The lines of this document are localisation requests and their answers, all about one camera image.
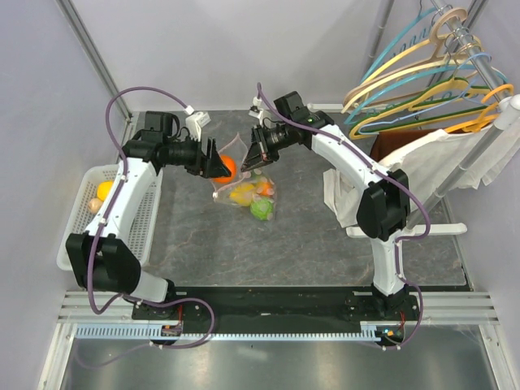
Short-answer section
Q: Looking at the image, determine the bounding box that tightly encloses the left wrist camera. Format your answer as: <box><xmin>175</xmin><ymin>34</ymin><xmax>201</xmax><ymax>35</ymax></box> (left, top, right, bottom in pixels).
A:
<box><xmin>184</xmin><ymin>106</ymin><xmax>210</xmax><ymax>141</ymax></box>

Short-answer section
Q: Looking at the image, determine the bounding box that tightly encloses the green custard apple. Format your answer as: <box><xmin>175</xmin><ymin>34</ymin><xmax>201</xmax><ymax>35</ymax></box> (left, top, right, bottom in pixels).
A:
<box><xmin>249</xmin><ymin>198</ymin><xmax>274</xmax><ymax>221</ymax></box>

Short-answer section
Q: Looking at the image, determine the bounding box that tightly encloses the brown box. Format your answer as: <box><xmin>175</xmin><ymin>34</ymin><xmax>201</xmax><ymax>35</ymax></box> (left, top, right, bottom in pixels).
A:
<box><xmin>353</xmin><ymin>128</ymin><xmax>442</xmax><ymax>190</ymax></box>

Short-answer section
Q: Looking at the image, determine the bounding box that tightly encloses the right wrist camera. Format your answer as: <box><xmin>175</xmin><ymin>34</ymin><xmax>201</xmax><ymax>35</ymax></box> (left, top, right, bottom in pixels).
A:
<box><xmin>249</xmin><ymin>96</ymin><xmax>264</xmax><ymax>123</ymax></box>

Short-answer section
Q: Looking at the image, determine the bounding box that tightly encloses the beige wooden hanger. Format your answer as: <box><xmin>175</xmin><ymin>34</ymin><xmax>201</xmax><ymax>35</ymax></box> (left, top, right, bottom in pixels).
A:
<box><xmin>340</xmin><ymin>6</ymin><xmax>468</xmax><ymax>114</ymax></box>

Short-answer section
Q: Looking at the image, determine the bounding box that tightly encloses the white clothes rack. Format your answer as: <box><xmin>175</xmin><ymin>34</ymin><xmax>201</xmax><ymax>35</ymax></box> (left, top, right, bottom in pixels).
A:
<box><xmin>307</xmin><ymin>0</ymin><xmax>520</xmax><ymax>241</ymax></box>

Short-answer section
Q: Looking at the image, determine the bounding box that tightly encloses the orange hanger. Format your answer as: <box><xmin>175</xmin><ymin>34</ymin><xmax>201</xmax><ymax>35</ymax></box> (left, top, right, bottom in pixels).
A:
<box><xmin>444</xmin><ymin>84</ymin><xmax>514</xmax><ymax>133</ymax></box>

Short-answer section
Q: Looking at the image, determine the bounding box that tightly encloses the clear zip top bag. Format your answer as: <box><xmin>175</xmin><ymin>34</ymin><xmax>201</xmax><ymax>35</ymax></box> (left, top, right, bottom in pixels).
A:
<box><xmin>212</xmin><ymin>134</ymin><xmax>277</xmax><ymax>221</ymax></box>

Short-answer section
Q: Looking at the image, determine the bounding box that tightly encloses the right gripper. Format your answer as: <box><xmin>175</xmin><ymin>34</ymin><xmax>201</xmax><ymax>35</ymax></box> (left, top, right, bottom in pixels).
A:
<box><xmin>241</xmin><ymin>123</ymin><xmax>293</xmax><ymax>173</ymax></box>

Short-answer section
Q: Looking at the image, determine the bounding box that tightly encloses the teal hanger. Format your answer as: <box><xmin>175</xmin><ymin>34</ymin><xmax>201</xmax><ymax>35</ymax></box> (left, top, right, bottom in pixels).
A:
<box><xmin>342</xmin><ymin>5</ymin><xmax>468</xmax><ymax>125</ymax></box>

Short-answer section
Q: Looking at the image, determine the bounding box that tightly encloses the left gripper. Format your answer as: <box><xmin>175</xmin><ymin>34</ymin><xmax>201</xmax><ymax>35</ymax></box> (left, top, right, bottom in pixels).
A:
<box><xmin>164</xmin><ymin>133</ymin><xmax>231</xmax><ymax>180</ymax></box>

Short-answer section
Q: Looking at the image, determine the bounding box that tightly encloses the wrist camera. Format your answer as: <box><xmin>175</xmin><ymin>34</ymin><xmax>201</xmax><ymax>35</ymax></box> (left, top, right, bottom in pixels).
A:
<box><xmin>249</xmin><ymin>96</ymin><xmax>264</xmax><ymax>123</ymax></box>
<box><xmin>184</xmin><ymin>106</ymin><xmax>210</xmax><ymax>141</ymax></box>

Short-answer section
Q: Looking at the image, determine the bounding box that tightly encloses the yellow hanger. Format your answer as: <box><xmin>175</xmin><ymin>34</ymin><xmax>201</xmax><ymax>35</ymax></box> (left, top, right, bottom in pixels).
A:
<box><xmin>349</xmin><ymin>77</ymin><xmax>471</xmax><ymax>139</ymax></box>

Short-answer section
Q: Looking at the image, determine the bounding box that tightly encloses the light blue hanger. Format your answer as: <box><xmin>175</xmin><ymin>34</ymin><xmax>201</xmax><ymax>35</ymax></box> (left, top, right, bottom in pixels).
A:
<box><xmin>360</xmin><ymin>78</ymin><xmax>490</xmax><ymax>137</ymax></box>

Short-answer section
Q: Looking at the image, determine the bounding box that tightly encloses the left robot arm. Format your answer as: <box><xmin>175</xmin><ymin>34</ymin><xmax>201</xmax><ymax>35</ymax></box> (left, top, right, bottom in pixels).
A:
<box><xmin>65</xmin><ymin>111</ymin><xmax>232</xmax><ymax>319</ymax></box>

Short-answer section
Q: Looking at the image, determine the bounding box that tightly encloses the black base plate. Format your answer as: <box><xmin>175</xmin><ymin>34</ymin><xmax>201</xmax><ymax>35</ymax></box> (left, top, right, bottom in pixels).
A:
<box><xmin>132</xmin><ymin>286</ymin><xmax>420</xmax><ymax>335</ymax></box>

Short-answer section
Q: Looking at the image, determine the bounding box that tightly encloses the yellow lemon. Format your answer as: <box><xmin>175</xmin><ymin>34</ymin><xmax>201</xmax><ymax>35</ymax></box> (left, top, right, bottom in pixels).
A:
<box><xmin>97</xmin><ymin>180</ymin><xmax>114</xmax><ymax>202</ymax></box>

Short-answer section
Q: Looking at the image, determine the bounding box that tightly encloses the green hanger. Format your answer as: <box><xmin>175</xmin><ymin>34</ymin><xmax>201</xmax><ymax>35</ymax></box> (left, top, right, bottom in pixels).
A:
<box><xmin>357</xmin><ymin>76</ymin><xmax>499</xmax><ymax>135</ymax></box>

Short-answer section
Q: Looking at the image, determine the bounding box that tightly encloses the aluminium frame post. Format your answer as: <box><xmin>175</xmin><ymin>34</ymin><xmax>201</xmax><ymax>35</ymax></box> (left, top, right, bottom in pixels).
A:
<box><xmin>56</xmin><ymin>0</ymin><xmax>119</xmax><ymax>98</ymax></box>

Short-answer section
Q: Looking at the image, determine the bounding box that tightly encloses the white cloth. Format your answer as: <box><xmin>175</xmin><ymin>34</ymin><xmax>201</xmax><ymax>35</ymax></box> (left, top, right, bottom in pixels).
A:
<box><xmin>323</xmin><ymin>123</ymin><xmax>519</xmax><ymax>228</ymax></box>

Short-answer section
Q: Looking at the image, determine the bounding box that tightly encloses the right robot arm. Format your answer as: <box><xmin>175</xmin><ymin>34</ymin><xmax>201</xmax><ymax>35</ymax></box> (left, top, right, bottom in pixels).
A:
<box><xmin>240</xmin><ymin>91</ymin><xmax>410</xmax><ymax>320</ymax></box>

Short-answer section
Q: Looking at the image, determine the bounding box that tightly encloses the yellow pear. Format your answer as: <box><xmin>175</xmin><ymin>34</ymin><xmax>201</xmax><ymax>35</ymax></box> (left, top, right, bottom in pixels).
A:
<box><xmin>229</xmin><ymin>183</ymin><xmax>256</xmax><ymax>206</ymax></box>

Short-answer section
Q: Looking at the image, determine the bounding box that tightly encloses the white plastic basket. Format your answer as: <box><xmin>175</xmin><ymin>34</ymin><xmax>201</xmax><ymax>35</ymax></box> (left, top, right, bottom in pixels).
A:
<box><xmin>56</xmin><ymin>164</ymin><xmax>163</xmax><ymax>271</ymax></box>

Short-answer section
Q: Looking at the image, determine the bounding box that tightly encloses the white cable duct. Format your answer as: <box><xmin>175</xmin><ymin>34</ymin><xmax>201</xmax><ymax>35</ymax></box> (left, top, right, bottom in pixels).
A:
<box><xmin>76</xmin><ymin>323</ymin><xmax>404</xmax><ymax>342</ymax></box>

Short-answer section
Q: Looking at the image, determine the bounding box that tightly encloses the orange green mango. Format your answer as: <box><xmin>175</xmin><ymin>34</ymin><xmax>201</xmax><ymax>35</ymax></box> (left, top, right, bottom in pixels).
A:
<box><xmin>256</xmin><ymin>180</ymin><xmax>275</xmax><ymax>197</ymax></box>

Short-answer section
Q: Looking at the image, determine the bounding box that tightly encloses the orange fruit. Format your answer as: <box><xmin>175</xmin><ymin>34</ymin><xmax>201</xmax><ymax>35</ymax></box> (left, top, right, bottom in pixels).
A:
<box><xmin>213</xmin><ymin>155</ymin><xmax>237</xmax><ymax>184</ymax></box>

